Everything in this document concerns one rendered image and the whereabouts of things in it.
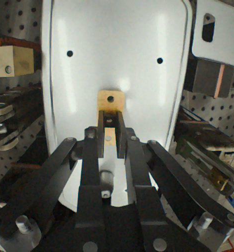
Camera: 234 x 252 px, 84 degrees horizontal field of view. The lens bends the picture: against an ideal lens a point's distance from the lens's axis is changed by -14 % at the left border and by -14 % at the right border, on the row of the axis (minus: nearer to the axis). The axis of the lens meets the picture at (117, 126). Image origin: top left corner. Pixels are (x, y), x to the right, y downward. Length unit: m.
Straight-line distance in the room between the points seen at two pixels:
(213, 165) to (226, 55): 0.18
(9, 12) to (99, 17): 0.46
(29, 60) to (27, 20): 0.39
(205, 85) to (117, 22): 0.18
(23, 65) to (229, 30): 0.31
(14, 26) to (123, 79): 0.48
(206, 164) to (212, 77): 0.16
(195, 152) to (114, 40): 0.22
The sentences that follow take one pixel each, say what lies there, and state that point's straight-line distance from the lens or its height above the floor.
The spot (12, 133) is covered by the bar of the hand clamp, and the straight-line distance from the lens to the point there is 0.22.
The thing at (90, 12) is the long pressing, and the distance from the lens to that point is 0.24.
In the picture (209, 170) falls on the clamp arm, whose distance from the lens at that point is 0.26.
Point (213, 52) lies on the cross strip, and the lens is 0.28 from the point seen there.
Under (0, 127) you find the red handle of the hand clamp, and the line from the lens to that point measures 0.21.
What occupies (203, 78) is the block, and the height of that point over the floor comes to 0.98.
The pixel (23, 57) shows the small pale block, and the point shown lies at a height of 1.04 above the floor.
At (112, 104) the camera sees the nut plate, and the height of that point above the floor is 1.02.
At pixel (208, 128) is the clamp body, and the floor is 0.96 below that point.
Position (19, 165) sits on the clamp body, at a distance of 0.40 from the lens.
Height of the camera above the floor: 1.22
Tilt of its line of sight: 67 degrees down
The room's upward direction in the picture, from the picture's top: 170 degrees clockwise
